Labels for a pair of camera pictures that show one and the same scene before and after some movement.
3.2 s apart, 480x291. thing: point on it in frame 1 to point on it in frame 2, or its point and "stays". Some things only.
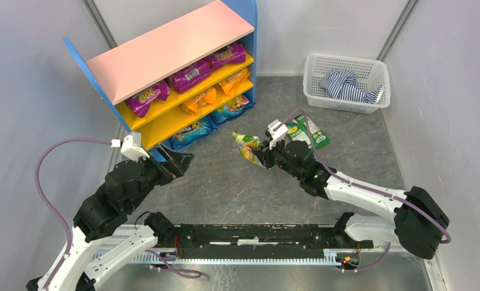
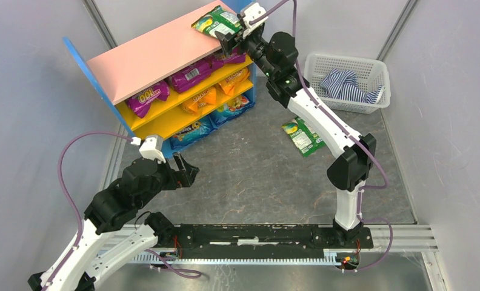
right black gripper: x=270 y=153 to x=235 y=42
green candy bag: x=303 y=128 stays
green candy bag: x=246 y=144 to x=218 y=19
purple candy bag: x=183 y=79 stays
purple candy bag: x=139 y=103 stays
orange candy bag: x=195 y=104 stays
